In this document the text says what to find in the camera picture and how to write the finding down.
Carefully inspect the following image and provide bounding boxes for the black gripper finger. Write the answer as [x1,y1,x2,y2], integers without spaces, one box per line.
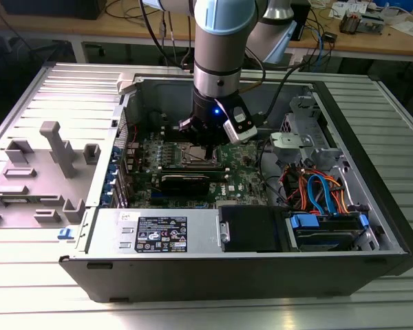
[212,135,229,163]
[178,118,213,163]

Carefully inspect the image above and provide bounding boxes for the silver topped CPU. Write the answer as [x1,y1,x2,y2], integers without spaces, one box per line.
[188,146,209,161]

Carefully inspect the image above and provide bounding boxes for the metal CPU locking lever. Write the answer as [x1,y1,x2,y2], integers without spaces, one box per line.
[185,156,214,168]

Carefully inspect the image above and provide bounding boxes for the CPU socket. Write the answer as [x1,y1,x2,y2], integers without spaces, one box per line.
[180,140,224,168]

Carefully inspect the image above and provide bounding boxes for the black plastic cover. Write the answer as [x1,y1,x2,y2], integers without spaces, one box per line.
[217,205,292,254]

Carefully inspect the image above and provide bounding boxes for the finned CPU cooler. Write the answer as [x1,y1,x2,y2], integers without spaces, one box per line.
[340,10,361,35]

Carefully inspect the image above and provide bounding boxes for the green motherboard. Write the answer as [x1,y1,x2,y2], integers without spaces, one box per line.
[123,127,275,210]

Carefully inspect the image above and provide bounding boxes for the black graphics card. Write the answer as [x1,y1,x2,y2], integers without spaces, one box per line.
[158,173,211,196]

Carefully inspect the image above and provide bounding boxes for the pale grey plastic block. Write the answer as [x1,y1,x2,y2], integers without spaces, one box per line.
[116,72,140,96]

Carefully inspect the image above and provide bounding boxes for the silver drive cage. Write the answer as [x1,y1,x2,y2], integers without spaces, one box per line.
[280,94,348,175]

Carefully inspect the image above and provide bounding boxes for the black white rating label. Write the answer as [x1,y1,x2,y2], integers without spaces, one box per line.
[134,216,189,254]

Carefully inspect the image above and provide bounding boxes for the blue disk carrier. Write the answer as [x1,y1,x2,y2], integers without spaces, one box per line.
[288,212,371,252]

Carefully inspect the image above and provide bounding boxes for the black and silver PC case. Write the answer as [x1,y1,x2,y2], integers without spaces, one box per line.
[58,70,413,303]

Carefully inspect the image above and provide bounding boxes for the silver power supply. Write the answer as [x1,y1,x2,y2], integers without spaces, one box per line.
[85,207,224,254]

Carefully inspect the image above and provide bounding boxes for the black upright box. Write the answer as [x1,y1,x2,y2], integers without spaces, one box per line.
[290,0,313,41]

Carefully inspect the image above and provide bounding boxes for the wooden desk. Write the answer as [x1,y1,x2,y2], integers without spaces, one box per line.
[0,0,413,65]

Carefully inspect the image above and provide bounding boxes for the hard disk drive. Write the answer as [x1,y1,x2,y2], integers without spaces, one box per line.
[295,229,362,252]

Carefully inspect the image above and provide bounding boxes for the grey parts rack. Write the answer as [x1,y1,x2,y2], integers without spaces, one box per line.
[0,120,101,230]

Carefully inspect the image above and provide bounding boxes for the black monitor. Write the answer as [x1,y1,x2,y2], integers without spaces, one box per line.
[1,0,107,21]

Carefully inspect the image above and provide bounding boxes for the grey metal device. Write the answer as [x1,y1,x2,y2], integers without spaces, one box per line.
[359,12,387,35]

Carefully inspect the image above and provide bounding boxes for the white paper sheets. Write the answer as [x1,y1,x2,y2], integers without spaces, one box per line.
[390,20,413,38]

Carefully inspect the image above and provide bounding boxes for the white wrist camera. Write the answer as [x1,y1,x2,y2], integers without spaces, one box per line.
[222,104,258,145]

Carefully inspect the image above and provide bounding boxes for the black camera cable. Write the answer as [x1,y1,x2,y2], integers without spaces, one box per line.
[253,61,309,127]

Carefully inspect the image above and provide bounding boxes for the silver metal bracket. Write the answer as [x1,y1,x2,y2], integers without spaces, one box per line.
[268,131,314,157]

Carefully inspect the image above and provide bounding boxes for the red orange wire bundle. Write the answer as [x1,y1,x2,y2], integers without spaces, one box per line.
[281,166,313,207]

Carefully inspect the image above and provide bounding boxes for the blue flat data cable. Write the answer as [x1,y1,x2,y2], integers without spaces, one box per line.
[306,173,339,218]

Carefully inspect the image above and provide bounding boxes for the blue hanging cable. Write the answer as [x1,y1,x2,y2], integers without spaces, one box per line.
[311,27,328,72]

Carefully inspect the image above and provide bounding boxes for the orange data cable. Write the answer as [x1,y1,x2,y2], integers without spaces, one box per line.
[325,175,350,216]

